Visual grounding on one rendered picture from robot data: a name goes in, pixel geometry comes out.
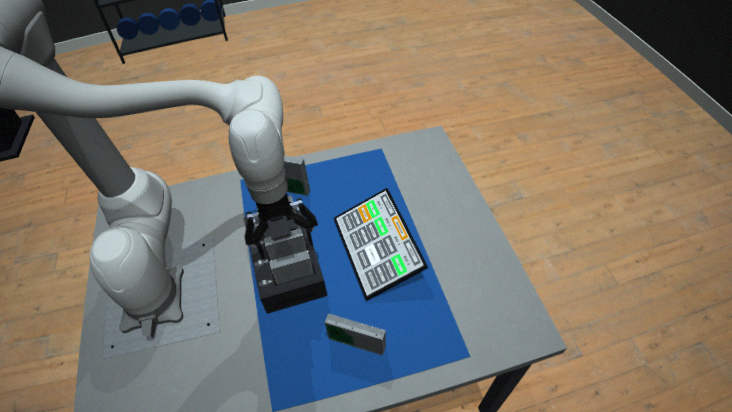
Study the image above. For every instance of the blue mat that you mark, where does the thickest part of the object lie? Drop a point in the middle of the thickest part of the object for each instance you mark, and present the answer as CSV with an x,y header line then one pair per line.
x,y
302,364

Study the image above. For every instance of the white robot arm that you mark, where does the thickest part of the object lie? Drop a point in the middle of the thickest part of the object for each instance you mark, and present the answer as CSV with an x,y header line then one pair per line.
x,y
130,265

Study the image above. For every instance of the black-framed status screen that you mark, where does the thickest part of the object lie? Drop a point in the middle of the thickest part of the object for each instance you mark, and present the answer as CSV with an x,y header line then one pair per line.
x,y
381,249

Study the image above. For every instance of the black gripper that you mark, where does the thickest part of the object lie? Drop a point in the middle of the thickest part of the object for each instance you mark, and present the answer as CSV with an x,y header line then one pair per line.
x,y
284,207

